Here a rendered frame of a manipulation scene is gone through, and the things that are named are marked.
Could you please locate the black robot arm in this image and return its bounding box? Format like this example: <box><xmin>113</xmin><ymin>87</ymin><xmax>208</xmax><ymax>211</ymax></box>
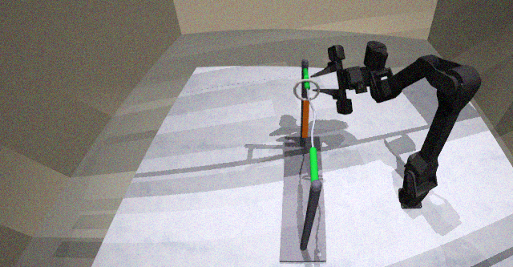
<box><xmin>345</xmin><ymin>41</ymin><xmax>482</xmax><ymax>209</ymax></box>

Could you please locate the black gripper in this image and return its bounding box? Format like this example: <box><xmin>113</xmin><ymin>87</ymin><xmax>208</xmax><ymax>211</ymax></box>
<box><xmin>310</xmin><ymin>45</ymin><xmax>353</xmax><ymax>115</ymax></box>

